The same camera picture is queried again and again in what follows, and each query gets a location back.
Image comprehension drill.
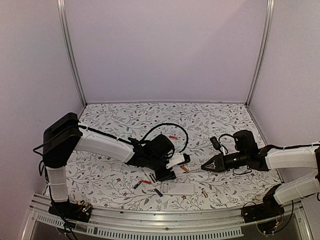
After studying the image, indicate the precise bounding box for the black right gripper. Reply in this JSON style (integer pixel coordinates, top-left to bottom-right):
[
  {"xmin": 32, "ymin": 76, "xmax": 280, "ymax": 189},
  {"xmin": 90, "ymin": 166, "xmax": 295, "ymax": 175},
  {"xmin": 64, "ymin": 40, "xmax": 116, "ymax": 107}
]
[{"xmin": 201, "ymin": 150, "xmax": 249, "ymax": 173}]

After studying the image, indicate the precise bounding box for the orange copper battery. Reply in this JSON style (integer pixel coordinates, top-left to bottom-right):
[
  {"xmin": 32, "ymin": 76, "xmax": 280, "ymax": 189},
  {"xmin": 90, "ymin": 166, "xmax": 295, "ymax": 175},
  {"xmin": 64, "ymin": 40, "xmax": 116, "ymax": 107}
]
[{"xmin": 180, "ymin": 165, "xmax": 189, "ymax": 173}]

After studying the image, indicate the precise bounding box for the white remote control back up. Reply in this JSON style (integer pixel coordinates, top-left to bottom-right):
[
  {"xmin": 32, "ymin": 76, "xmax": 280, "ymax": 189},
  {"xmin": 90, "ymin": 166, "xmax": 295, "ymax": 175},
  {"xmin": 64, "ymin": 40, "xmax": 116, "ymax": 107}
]
[{"xmin": 160, "ymin": 183, "xmax": 195, "ymax": 196}]

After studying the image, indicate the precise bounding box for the white remote with display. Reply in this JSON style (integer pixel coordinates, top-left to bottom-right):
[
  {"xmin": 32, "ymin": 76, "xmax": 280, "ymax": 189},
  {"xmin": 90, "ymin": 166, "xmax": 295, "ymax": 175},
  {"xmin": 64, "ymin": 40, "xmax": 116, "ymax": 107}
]
[{"xmin": 142, "ymin": 168, "xmax": 161, "ymax": 187}]

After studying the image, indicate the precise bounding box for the red orange battery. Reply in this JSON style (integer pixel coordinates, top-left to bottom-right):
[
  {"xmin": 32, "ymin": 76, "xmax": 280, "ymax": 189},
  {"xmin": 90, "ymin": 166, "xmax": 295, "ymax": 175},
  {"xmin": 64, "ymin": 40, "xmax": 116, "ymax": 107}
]
[
  {"xmin": 169, "ymin": 135, "xmax": 178, "ymax": 140},
  {"xmin": 140, "ymin": 180, "xmax": 151, "ymax": 185}
]

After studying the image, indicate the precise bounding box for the white battery cover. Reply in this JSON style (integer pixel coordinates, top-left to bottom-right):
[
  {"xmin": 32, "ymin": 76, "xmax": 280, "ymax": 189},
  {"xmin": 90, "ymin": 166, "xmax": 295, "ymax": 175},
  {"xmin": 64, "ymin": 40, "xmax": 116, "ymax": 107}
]
[{"xmin": 112, "ymin": 162, "xmax": 122, "ymax": 172}]

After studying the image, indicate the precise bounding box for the white remote with green logo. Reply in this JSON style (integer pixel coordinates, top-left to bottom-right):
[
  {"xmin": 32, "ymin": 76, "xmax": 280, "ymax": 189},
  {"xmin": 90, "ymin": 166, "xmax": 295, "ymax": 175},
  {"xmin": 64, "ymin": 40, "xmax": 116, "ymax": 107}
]
[{"xmin": 174, "ymin": 171, "xmax": 184, "ymax": 178}]

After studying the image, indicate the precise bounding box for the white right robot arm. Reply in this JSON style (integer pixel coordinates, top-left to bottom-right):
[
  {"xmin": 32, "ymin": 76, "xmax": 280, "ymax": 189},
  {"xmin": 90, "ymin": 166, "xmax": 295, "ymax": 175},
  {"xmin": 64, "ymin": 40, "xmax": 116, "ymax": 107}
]
[{"xmin": 201, "ymin": 130, "xmax": 320, "ymax": 218}]

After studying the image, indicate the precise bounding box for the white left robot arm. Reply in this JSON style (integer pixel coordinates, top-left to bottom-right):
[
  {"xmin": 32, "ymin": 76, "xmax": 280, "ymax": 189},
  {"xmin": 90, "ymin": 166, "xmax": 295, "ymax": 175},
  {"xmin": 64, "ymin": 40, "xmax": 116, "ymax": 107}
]
[{"xmin": 32, "ymin": 112, "xmax": 191, "ymax": 217}]

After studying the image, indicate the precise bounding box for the floral tablecloth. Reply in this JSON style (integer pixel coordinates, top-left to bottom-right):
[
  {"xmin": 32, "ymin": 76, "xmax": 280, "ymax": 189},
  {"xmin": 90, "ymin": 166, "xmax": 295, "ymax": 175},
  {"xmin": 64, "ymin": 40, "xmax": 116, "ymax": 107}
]
[{"xmin": 66, "ymin": 103, "xmax": 281, "ymax": 211}]

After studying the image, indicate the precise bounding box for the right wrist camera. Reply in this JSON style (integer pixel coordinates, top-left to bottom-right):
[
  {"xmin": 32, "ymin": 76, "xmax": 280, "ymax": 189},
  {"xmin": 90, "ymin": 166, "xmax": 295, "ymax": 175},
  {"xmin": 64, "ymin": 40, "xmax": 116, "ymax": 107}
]
[{"xmin": 209, "ymin": 136, "xmax": 225, "ymax": 154}]

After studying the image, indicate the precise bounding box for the front aluminium rail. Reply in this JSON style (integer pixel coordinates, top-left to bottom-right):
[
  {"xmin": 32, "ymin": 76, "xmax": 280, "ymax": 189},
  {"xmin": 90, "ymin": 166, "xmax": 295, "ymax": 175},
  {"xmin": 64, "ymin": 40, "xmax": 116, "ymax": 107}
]
[{"xmin": 21, "ymin": 193, "xmax": 315, "ymax": 240}]

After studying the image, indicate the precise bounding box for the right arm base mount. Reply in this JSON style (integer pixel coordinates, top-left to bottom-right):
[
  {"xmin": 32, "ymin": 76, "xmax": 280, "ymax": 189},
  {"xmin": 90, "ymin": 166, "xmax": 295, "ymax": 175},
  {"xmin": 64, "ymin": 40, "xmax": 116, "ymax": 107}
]
[{"xmin": 241, "ymin": 201, "xmax": 285, "ymax": 235}]

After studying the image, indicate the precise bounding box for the right aluminium frame post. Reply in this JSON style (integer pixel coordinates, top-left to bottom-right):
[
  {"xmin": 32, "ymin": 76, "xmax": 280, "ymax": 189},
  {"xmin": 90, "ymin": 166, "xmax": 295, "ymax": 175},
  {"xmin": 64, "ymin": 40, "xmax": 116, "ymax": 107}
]
[{"xmin": 245, "ymin": 0, "xmax": 275, "ymax": 109}]

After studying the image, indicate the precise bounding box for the aluminium frame post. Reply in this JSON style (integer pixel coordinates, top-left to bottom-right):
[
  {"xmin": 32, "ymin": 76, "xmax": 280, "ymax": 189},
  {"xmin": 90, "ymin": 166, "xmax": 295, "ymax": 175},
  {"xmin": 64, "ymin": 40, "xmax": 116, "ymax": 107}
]
[
  {"xmin": 56, "ymin": 0, "xmax": 88, "ymax": 107},
  {"xmin": 245, "ymin": 0, "xmax": 275, "ymax": 109}
]

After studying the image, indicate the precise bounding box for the left aluminium frame post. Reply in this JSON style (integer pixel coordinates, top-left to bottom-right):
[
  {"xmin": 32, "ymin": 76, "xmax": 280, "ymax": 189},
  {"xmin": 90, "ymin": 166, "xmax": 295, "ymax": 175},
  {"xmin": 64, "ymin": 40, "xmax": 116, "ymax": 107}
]
[{"xmin": 56, "ymin": 0, "xmax": 88, "ymax": 107}]

